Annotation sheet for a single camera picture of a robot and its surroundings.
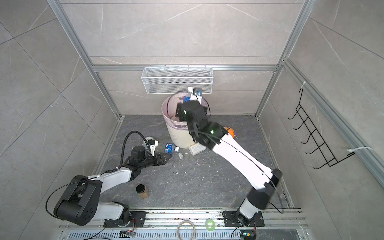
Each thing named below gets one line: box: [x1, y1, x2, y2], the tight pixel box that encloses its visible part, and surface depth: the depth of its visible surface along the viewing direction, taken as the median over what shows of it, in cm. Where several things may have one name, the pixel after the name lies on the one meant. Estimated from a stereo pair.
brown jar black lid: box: [136, 184, 148, 199], surface depth 76 cm
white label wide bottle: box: [189, 142, 207, 156], surface depth 97 cm
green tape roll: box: [205, 218, 216, 232], surface depth 74 cm
